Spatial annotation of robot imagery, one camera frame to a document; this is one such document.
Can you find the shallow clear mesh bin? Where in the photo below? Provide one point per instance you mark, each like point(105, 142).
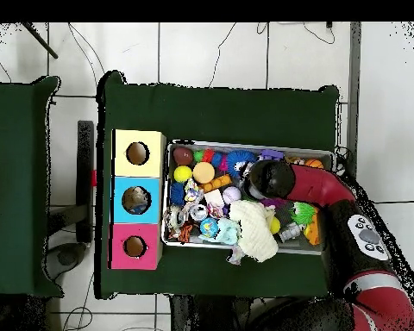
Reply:
point(193, 243)

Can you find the black panel stand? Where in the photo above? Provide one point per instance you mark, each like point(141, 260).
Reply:
point(85, 179)

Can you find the yellow ball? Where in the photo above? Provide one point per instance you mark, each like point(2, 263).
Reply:
point(183, 173)

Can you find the dark green side table cloth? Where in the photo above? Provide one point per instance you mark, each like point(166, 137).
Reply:
point(13, 172)

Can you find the black tripod leg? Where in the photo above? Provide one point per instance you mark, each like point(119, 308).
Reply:
point(39, 40)

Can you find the brown toy football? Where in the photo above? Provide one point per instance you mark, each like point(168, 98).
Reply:
point(183, 156)

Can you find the cream knitted cloth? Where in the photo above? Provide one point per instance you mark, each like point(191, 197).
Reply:
point(255, 231)

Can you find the light blue knitted cloth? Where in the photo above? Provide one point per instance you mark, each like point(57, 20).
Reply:
point(227, 231)

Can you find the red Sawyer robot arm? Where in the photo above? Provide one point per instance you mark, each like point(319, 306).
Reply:
point(314, 186)

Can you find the blue globe print ball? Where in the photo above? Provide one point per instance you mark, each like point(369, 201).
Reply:
point(209, 227)

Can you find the plain wooden cube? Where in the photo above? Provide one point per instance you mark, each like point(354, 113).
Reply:
point(214, 198)

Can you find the green spiky toy with eyes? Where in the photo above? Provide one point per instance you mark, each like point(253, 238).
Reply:
point(303, 213)

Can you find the white toy baseball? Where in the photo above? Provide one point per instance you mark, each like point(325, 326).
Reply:
point(232, 195)

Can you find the large blue spiky ball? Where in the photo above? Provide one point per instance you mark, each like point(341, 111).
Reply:
point(238, 162)

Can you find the small blue spiky ball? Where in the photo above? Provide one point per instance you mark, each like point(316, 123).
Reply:
point(177, 193)

